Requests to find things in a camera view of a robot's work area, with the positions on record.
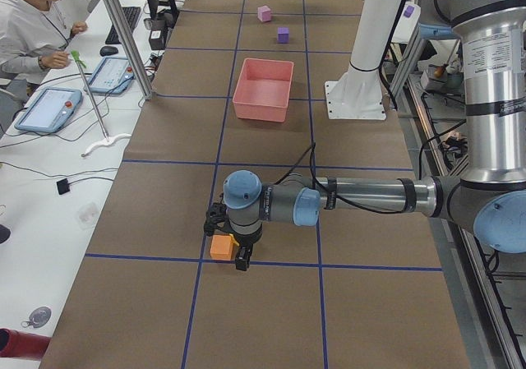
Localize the orange foam block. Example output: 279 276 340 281
210 235 234 261

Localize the purple foam block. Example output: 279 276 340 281
277 27 289 44

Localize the pink foam block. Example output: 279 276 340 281
257 5 272 22

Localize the pink plastic bin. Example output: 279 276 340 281
233 58 294 122

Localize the small black square device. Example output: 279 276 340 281
56 178 71 196

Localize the far blue teach pendant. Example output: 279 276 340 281
88 56 135 95

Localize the blue teach pendant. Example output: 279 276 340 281
88 56 135 95
15 87 83 133

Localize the near blue teach pendant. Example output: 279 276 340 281
15 87 83 133

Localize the round metal keyring disc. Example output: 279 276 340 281
21 306 52 329

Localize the black computer mouse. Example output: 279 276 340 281
99 45 119 57

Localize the metal rod with green tip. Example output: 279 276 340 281
70 50 132 158

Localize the black keyboard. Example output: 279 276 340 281
104 6 142 45

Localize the red cylinder object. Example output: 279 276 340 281
1 328 51 361

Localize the seated man in white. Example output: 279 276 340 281
1 0 88 85

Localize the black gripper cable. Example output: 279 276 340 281
274 141 406 214

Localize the white camera stand post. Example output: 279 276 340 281
325 0 405 121

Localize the aluminium frame post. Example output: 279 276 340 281
103 0 153 100

